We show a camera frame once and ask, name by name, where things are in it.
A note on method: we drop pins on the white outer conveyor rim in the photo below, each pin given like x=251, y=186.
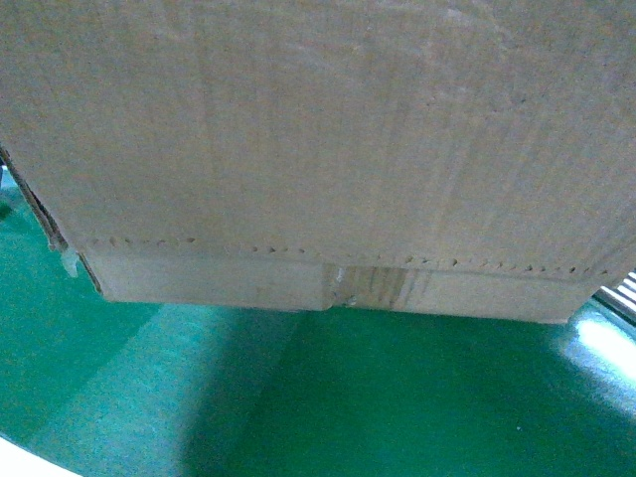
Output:
x=18, y=460

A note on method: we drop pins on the brown cardboard box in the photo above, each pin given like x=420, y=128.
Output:
x=462, y=158

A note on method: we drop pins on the green curved conveyor belt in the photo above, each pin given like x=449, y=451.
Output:
x=118, y=389

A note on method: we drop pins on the steel conveyor rollers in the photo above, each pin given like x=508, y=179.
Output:
x=620, y=298

